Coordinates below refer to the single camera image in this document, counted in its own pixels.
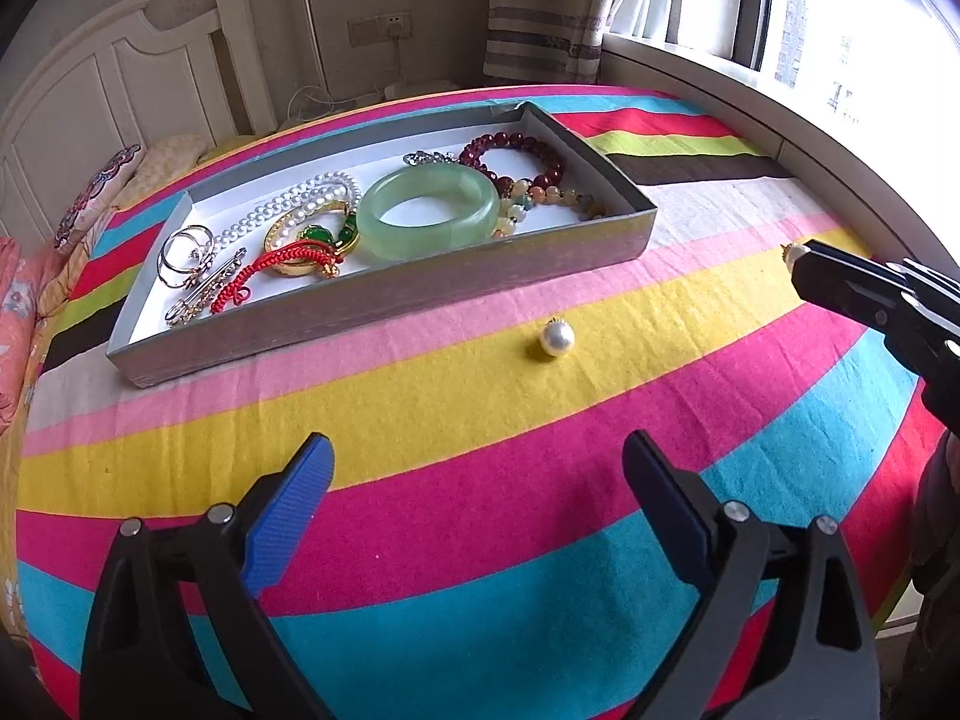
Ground window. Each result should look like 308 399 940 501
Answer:
601 0 958 271

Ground pink folded quilt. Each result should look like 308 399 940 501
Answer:
0 236 62 431

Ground red cord bracelet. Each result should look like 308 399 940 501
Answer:
208 239 345 317

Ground gold bangle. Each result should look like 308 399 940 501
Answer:
262 200 359 278

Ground white wooden headboard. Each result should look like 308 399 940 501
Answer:
2 0 278 247

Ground multicolour stone bead bracelet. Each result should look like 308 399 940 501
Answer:
490 177 610 241

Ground cream yellow pillow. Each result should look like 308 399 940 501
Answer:
37 135 205 319

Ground green jade pendant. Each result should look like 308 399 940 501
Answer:
298 211 359 254

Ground silver interlocked rings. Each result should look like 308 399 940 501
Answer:
154 223 220 291

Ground wall power socket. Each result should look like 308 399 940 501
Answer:
347 11 412 47

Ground embroidered patterned pillow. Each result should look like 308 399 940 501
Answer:
53 145 145 257

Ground white pearl necklace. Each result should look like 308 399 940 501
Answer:
213 169 363 249

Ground white pearl earring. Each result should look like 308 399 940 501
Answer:
539 317 576 359
781 242 811 273

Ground gold safety pin brooch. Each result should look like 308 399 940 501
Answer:
164 247 247 327

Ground white charger cable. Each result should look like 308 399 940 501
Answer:
283 35 410 125

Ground colourful striped bed sheet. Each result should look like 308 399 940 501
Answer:
16 86 942 718

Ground grey cardboard jewelry tray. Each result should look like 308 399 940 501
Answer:
106 101 658 388

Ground dark red bead bracelet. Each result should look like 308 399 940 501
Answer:
455 130 568 197

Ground striped printed curtain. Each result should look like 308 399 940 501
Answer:
481 0 689 86

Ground green jade bangle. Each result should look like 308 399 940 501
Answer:
356 164 500 262

